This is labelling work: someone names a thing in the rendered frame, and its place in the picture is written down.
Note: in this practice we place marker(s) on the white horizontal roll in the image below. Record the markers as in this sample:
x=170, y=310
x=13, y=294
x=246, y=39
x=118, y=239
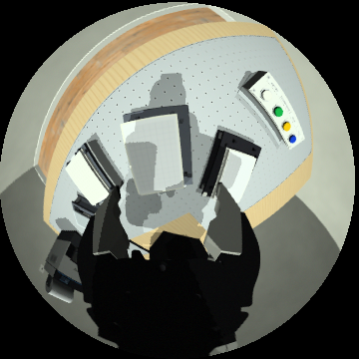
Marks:
x=60, y=290

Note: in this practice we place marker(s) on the grey button panel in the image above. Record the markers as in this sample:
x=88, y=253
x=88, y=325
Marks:
x=267, y=99

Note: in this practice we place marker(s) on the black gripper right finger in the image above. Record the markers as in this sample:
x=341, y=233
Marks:
x=230, y=240

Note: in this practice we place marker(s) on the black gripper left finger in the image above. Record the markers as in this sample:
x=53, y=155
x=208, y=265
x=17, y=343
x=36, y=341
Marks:
x=103, y=240

